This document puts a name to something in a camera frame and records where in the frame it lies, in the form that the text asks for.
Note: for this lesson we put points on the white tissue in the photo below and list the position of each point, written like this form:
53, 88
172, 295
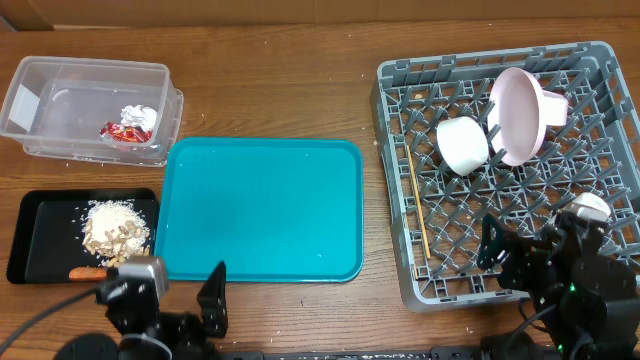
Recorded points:
139, 116

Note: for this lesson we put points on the white cup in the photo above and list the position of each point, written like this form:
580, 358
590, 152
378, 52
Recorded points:
589, 198

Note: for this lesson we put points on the orange carrot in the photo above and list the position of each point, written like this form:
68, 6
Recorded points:
84, 274

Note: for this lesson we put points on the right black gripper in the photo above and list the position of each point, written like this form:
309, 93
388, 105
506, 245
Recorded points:
519, 260

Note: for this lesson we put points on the pile of peanut shells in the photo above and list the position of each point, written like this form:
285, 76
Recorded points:
112, 248

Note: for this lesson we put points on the white plate with food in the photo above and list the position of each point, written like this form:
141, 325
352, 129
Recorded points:
516, 97

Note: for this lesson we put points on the black plastic tray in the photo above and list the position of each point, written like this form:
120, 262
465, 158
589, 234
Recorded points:
49, 231

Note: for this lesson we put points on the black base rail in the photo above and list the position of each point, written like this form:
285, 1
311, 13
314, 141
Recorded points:
435, 353

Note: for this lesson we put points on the red snack wrapper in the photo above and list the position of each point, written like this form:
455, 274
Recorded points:
123, 133

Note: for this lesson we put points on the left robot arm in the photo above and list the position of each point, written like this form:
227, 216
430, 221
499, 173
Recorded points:
134, 346

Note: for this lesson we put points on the white bowl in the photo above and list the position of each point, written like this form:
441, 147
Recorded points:
553, 108
462, 144

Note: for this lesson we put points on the clear plastic storage bin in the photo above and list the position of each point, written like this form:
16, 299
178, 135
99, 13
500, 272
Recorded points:
56, 106

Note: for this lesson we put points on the wooden chopstick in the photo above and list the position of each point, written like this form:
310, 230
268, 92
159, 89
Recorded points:
418, 205

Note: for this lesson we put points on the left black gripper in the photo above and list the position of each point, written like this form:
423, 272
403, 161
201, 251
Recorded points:
211, 309

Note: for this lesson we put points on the pile of white rice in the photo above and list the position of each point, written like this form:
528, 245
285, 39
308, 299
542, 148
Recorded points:
107, 215

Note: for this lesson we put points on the teal serving tray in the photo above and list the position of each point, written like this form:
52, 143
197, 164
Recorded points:
273, 210

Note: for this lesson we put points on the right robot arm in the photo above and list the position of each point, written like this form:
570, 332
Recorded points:
586, 305

